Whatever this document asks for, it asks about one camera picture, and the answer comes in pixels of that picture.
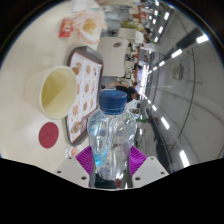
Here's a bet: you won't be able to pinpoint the clear blue-capped water bottle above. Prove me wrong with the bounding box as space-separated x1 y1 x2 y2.
87 90 138 181

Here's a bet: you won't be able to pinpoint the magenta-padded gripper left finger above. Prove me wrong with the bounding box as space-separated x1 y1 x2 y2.
54 145 98 189

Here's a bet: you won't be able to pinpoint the red sauce packet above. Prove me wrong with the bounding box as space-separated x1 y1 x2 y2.
58 18 75 38

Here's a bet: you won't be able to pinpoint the flat round red coaster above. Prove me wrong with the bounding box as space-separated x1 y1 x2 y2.
38 121 60 149

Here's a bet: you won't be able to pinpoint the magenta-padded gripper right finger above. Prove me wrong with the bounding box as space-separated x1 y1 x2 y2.
128 145 170 189

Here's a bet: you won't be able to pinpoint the ceiling air conditioner unit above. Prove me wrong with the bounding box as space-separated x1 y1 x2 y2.
171 63 184 80

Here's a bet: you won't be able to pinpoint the person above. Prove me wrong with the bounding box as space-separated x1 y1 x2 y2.
101 83 141 103

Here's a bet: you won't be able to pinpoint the cream paper cup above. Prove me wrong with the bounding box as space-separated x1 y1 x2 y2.
24 65 78 120

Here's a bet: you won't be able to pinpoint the dark brown food tray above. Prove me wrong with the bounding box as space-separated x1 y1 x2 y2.
63 45 104 146

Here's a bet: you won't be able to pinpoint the printed paper tray liner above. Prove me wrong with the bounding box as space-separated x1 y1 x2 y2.
65 52 102 143

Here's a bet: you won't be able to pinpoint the ceiling strip lights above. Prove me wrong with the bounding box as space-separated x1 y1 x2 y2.
134 0 210 169

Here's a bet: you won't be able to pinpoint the beige wooden chair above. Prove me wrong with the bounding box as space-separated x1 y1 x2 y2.
96 35 130 78

